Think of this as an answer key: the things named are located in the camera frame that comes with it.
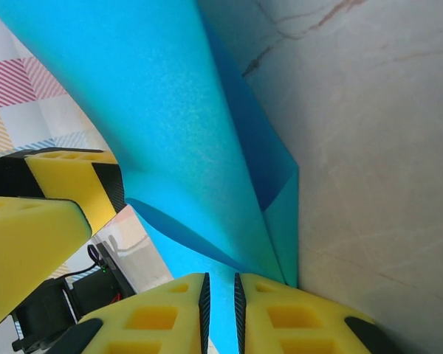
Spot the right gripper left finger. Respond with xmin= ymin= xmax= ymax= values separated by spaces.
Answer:
xmin=44 ymin=271 xmax=211 ymax=354

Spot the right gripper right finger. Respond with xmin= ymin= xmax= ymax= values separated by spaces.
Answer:
xmin=233 ymin=271 xmax=411 ymax=354

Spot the blue paper sheet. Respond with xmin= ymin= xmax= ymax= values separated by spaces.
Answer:
xmin=0 ymin=0 xmax=301 ymax=354

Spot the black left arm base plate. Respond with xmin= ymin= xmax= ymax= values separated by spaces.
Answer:
xmin=95 ymin=240 xmax=139 ymax=296

